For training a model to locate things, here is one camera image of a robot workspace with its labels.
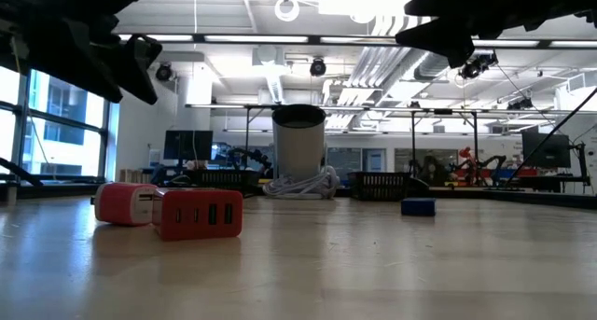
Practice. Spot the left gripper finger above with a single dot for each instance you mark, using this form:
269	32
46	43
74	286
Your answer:
142	68
88	63

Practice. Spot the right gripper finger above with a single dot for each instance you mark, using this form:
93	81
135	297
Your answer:
448	37
443	3

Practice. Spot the small pink white charger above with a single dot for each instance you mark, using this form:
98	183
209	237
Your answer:
119	203

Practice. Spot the red multiport charger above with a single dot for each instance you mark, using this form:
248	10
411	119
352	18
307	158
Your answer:
196	226

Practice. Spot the black background robot arm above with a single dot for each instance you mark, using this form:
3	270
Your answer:
254	156

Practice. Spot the black ceiling spotlight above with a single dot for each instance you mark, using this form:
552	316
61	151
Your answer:
318	67
164	72
473	68

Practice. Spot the black monitor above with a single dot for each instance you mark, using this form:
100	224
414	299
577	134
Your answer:
545	149
186	145

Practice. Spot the red black background robot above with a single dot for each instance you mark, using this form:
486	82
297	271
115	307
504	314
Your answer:
466	154

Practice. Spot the black mesh basket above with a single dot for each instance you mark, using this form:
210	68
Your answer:
224	180
378	185

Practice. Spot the blue charger block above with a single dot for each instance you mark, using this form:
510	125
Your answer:
418	207

